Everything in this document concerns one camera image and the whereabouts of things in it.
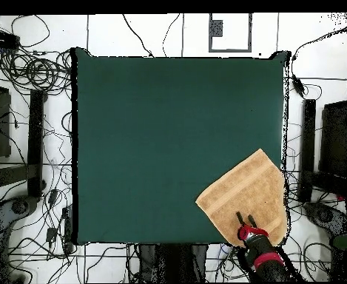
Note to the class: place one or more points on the orange terry towel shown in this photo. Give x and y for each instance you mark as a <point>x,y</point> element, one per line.
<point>244,192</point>

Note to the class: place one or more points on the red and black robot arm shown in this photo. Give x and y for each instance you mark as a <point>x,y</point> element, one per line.
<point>265,263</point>

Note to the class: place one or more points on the black stand foot with caster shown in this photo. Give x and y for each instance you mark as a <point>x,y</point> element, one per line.
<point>327,216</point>
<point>16,207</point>

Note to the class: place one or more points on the black floor beam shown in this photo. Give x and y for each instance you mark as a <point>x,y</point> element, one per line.
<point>307,148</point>
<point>35,142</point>

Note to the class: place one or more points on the black power adapter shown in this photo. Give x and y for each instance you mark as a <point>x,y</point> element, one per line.
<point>297,85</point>

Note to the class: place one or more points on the dark green table cloth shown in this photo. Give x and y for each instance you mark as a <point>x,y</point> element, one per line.
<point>125,118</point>

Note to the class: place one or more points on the small grey floor box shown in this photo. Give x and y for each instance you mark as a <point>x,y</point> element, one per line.
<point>216,28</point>

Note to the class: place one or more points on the black power strip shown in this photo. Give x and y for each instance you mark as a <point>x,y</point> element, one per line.
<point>1,40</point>

